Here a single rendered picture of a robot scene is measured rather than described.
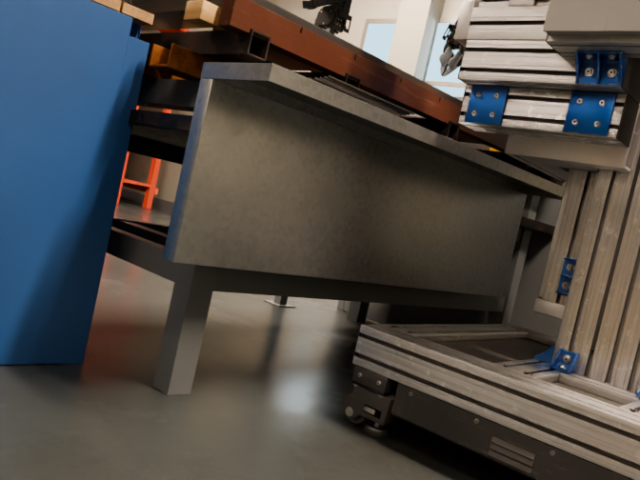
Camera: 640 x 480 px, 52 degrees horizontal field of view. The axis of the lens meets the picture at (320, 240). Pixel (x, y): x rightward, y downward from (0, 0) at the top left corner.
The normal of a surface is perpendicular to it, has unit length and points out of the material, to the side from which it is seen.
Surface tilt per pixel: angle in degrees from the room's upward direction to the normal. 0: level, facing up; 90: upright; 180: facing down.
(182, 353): 90
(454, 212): 90
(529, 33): 90
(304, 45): 90
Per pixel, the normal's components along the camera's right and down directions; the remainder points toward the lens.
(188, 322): 0.70, 0.19
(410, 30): -0.63, -0.10
